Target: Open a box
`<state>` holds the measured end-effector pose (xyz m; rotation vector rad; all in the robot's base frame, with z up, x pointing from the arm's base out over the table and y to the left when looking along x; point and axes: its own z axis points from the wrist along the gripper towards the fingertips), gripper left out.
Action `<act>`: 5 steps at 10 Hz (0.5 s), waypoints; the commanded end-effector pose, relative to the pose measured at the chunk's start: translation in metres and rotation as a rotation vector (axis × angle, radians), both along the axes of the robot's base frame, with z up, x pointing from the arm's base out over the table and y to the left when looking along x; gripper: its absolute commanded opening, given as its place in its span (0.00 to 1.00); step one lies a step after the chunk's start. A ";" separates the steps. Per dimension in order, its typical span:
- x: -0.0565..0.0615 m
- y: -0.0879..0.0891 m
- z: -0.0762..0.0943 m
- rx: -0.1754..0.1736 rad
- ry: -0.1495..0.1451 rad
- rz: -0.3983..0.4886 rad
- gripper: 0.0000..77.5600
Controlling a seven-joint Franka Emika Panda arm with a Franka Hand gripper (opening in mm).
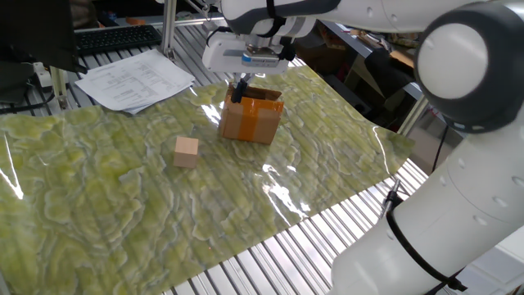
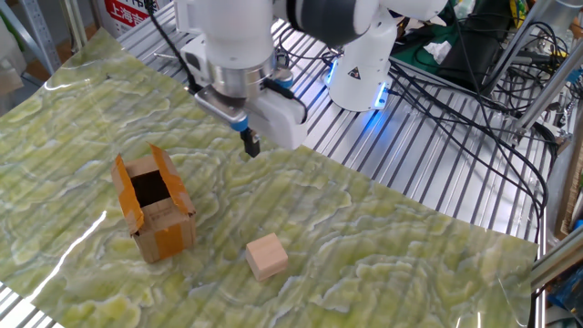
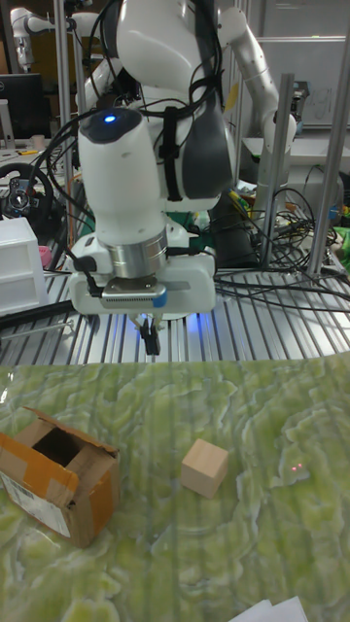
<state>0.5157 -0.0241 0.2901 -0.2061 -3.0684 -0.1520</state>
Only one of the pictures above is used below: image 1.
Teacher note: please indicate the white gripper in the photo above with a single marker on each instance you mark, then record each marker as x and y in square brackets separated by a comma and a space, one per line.
[217, 53]

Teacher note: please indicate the cardboard box with orange tape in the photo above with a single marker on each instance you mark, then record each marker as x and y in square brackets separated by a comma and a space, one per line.
[251, 123]

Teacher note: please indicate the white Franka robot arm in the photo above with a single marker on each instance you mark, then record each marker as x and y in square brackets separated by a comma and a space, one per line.
[450, 225]

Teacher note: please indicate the white cabinet box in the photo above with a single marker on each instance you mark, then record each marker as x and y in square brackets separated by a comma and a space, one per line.
[501, 266]

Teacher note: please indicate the silver blue wrist-mounted device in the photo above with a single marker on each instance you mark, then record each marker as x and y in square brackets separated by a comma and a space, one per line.
[260, 59]

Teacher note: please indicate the wooden cube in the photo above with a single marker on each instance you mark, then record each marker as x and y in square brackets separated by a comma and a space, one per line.
[186, 153]

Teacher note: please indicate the stack of printed papers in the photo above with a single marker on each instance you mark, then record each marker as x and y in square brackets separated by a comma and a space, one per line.
[135, 80]

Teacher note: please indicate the small orange item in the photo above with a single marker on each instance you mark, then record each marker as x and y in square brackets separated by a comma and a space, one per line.
[135, 21]

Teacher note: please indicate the black keyboard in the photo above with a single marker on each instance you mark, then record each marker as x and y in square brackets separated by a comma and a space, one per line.
[116, 38]

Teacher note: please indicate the green marble pattern mat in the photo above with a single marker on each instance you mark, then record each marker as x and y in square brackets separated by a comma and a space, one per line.
[123, 196]

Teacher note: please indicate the white power strip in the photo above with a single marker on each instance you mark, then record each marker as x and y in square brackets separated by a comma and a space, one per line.
[43, 78]

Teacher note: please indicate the black monitor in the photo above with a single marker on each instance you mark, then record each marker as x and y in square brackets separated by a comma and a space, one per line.
[37, 28]

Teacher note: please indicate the black monitor base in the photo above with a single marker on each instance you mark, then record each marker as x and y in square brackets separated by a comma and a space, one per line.
[14, 82]

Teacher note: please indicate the aluminium frame rail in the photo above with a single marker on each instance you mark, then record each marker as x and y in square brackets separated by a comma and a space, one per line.
[192, 20]

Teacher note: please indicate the aluminium frame post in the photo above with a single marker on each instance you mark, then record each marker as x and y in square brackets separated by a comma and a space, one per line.
[168, 28]

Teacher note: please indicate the thin aluminium post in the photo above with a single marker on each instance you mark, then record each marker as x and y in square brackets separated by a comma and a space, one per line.
[60, 88]

